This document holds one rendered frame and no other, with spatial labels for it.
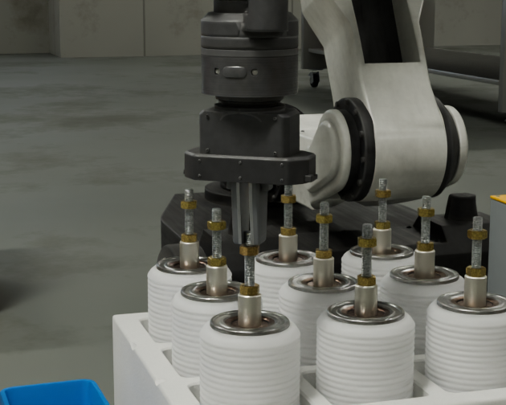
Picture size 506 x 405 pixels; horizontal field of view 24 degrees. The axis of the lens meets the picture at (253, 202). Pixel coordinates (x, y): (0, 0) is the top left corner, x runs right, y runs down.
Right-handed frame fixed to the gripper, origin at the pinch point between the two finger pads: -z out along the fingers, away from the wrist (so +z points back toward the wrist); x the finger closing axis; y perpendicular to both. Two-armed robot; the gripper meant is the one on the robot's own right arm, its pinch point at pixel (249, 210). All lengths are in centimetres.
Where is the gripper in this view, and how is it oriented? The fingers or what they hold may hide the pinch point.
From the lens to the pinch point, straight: 108.6
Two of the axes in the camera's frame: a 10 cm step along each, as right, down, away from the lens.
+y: 3.1, -1.8, 9.3
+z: 0.0, -9.8, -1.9
